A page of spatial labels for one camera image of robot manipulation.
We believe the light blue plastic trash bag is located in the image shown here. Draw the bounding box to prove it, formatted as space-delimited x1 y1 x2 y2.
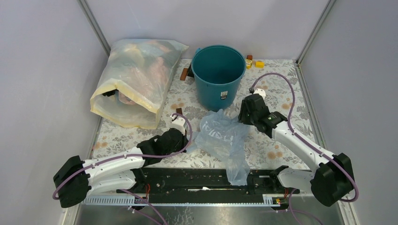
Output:
187 109 250 186

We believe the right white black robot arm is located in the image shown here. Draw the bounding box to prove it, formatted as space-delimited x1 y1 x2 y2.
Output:
238 94 355 207

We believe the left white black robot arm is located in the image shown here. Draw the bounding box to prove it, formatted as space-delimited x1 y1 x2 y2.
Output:
53 128 189 208

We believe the teal plastic trash bin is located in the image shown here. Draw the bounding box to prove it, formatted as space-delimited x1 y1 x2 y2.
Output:
191 45 246 112

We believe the floral patterned table mat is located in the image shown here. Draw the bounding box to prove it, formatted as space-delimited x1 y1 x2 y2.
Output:
91 59 314 169

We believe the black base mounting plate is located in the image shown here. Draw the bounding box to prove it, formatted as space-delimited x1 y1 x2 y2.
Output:
128 167 292 203

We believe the yellow toy block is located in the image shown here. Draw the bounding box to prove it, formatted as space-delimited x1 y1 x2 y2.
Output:
254 61 265 68

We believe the brown wooden block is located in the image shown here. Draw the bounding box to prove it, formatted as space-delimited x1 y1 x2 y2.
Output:
180 66 192 81

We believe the large translucent stuffed bag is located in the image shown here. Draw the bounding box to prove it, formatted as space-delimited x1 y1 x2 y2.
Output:
90 39 189 129

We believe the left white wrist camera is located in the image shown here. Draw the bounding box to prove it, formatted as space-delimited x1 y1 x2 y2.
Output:
170 113 186 135

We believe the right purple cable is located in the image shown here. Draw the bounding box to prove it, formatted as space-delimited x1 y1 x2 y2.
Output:
249 72 360 203

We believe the purple cable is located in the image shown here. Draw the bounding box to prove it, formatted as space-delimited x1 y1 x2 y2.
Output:
249 72 360 203
52 112 193 200

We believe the white slotted cable duct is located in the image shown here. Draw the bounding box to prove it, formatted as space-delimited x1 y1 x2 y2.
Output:
82 195 280 207

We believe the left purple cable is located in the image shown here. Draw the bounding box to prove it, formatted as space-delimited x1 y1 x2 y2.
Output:
52 112 193 200

